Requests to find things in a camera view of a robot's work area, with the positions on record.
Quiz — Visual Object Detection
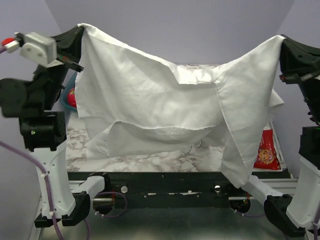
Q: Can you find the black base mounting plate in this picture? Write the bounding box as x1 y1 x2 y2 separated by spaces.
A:
67 171 293 209

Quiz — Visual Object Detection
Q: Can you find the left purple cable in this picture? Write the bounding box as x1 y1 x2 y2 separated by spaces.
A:
0 44 92 240

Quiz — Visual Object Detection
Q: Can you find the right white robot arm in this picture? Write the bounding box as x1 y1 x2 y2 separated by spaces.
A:
230 36 320 240

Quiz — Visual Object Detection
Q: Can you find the blue plastic fruit basket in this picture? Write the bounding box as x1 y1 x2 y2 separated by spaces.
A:
59 72 77 113

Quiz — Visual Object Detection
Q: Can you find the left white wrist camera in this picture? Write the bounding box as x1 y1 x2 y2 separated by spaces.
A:
0 32 64 68

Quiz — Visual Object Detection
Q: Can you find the white shirt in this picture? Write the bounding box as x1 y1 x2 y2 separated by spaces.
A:
75 23 284 188

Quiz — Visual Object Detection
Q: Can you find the aluminium rail frame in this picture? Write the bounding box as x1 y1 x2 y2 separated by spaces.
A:
28 119 311 240

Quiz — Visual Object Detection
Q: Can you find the red snack bag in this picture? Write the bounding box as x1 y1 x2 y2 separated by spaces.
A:
253 129 281 171

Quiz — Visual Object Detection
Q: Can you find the red dragon fruit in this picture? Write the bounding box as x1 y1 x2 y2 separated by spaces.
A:
67 88 77 108

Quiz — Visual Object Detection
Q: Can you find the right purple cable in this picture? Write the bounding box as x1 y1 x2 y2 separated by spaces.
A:
234 208 320 240

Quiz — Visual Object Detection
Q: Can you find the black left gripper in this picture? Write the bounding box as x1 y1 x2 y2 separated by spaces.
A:
32 22 84 108

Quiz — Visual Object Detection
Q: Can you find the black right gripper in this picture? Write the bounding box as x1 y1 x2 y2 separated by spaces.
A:
275 31 320 122

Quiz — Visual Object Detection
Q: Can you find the purple cable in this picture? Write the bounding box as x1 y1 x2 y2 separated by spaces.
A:
234 208 320 240
0 44 92 240

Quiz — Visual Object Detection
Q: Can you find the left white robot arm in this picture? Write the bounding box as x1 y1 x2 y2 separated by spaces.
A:
0 26 111 228

